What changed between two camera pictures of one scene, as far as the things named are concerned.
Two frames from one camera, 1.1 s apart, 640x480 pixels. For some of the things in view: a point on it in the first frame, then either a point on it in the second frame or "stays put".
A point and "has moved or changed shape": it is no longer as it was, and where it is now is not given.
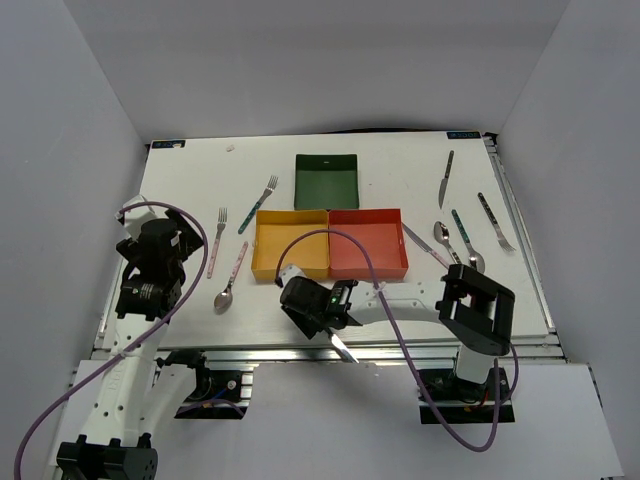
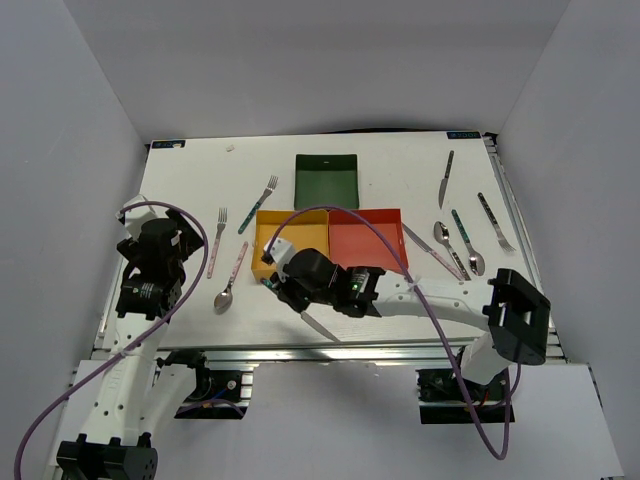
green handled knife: (344, 350) has moved or changed shape
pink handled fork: (221, 224) stays put
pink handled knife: (425, 246) stays put
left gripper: (189, 239) stays put
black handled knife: (443, 182) stays put
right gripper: (309, 327) to (282, 282)
